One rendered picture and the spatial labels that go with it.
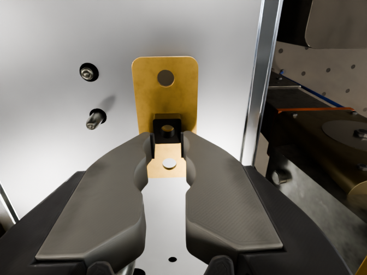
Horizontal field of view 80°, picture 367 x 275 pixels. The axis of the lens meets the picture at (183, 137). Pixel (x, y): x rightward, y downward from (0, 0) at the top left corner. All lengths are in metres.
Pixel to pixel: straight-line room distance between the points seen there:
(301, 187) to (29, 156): 0.20
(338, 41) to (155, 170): 0.16
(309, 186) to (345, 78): 0.42
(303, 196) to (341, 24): 0.12
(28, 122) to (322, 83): 0.51
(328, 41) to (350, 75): 0.39
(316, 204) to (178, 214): 0.11
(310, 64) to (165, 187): 0.41
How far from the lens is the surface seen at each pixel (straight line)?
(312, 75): 0.54
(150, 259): 0.27
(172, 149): 0.15
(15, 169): 0.22
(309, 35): 0.19
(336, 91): 0.58
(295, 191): 0.19
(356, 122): 0.26
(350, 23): 0.21
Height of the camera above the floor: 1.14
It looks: 62 degrees down
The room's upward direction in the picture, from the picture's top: 175 degrees clockwise
